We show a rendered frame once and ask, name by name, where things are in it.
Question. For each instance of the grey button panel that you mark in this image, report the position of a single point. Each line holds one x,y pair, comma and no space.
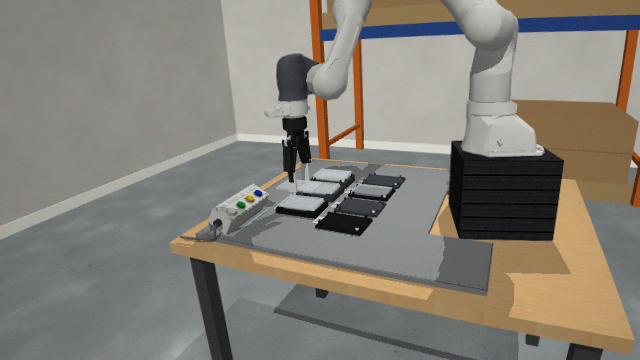
236,213

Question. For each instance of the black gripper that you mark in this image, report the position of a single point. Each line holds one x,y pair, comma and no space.
298,138

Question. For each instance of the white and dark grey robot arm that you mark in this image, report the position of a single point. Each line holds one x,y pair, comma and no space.
492,129

